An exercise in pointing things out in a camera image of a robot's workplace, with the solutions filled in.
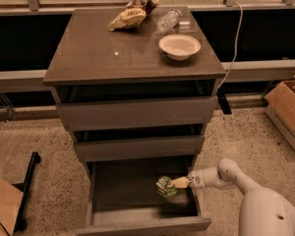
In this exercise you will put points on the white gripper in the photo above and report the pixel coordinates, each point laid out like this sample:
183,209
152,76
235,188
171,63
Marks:
196,180

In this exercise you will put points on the green jalapeno chip bag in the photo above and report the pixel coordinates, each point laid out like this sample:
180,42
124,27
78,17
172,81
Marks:
166,190

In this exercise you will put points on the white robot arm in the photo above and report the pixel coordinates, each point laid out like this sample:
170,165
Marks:
263,211

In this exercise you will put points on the grey open bottom drawer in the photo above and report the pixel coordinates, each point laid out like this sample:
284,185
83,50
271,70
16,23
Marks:
123,200

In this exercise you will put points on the grey drawer cabinet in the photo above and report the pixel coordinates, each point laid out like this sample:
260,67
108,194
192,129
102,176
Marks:
95,64

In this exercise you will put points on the grey middle drawer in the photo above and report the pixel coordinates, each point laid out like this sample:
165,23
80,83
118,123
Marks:
139,148

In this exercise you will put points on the grey top drawer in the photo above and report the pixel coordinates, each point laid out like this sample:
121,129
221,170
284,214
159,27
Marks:
136,114

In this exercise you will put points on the yellow brown chip bag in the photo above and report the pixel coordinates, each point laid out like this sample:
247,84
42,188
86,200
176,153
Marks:
133,14

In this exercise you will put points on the cardboard box right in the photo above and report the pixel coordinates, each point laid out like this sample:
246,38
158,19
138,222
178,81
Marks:
281,109

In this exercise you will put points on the cardboard box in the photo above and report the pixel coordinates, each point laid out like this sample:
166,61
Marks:
281,109
10,201

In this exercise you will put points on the white paper bowl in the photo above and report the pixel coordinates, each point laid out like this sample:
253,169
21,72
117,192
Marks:
179,47

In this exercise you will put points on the cardboard box left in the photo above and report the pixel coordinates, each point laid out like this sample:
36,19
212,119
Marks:
10,201

